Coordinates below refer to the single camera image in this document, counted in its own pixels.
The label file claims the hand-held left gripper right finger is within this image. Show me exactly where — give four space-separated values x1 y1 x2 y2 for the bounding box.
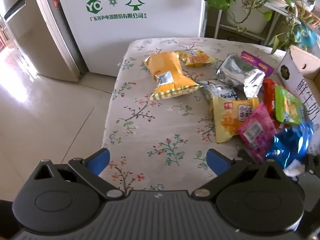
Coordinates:
191 148 285 201

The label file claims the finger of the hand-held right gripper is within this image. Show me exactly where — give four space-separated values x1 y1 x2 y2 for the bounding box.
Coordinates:
236 149 261 165

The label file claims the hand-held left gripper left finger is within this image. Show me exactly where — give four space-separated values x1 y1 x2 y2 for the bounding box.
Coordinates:
32 148 126 202

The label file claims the pink snack packet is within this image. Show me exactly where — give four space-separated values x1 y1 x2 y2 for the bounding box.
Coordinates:
237 102 277 163

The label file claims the yellow waffle snack packet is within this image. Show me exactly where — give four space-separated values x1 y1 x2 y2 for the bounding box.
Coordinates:
177 49 217 68
210 96 260 143

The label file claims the blue foil snack packet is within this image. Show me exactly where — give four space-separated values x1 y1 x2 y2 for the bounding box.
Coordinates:
265 120 314 169

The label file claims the green snack packet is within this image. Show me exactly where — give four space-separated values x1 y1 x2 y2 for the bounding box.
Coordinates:
274 85 305 125

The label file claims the red snack packet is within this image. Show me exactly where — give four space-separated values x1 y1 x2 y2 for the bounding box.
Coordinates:
262 78 285 129

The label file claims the white and blue snack packet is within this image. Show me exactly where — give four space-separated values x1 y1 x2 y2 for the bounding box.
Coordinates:
200 80 247 103

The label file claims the silver foil snack packet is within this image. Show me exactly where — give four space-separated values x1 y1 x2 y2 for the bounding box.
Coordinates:
215 54 265 99

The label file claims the purple snack packet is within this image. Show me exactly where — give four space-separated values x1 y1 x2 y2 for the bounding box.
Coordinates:
240 51 275 78

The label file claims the white cardboard box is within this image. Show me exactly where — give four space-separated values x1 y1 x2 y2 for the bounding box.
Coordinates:
277 45 320 155

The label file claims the large orange snack bag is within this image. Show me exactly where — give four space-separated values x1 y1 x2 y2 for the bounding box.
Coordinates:
142 51 203 102

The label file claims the floral tablecloth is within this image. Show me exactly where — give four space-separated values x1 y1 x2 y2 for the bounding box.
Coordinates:
101 37 320 195

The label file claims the blue plastic object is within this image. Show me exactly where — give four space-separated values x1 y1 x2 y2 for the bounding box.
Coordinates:
299 21 318 48

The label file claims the white metal plant stand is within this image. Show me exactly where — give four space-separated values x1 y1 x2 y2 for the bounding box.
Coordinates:
214 0 320 48

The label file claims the white refrigerator with green print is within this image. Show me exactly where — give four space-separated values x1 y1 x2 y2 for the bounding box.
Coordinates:
0 0 208 83

